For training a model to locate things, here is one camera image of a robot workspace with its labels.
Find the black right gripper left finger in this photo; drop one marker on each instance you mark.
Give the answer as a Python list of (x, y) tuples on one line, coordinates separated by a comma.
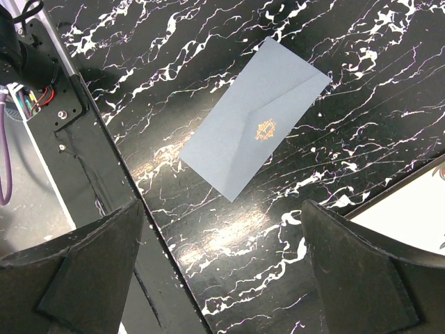
[(75, 283)]

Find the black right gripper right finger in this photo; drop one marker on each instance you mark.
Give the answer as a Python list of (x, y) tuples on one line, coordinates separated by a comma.
[(371, 283)]

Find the grey paper envelope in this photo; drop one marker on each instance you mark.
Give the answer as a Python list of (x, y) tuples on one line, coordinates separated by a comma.
[(267, 99)]

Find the strawberry pattern tray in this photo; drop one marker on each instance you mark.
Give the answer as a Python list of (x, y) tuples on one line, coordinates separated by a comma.
[(410, 211)]

